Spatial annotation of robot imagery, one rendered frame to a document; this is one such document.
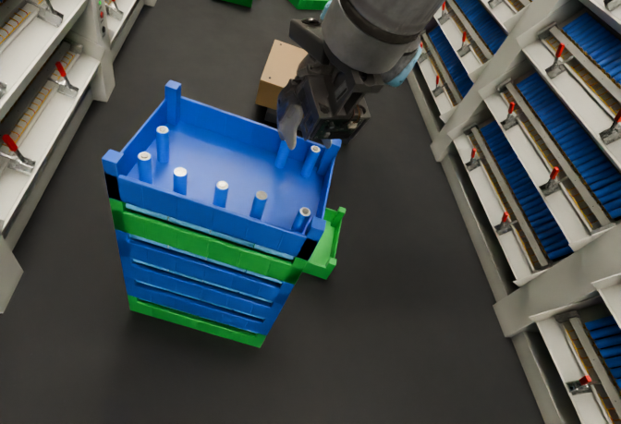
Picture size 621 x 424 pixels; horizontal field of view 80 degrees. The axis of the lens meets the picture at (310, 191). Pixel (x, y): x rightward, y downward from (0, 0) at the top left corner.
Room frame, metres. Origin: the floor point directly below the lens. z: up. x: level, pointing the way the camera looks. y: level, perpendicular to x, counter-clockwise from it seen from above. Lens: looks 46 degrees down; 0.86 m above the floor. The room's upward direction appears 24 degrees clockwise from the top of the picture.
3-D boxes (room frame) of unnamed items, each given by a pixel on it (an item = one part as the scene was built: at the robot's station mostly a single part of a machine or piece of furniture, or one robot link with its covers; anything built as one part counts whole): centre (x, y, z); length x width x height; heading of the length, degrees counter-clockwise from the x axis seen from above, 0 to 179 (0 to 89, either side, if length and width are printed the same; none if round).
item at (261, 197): (0.33, 0.06, 0.44); 0.02 x 0.02 x 0.06
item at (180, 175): (0.31, 0.17, 0.44); 0.02 x 0.02 x 0.06
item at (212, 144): (0.39, 0.12, 0.44); 0.30 x 0.20 x 0.08; 97
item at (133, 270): (0.39, 0.12, 0.20); 0.30 x 0.20 x 0.08; 97
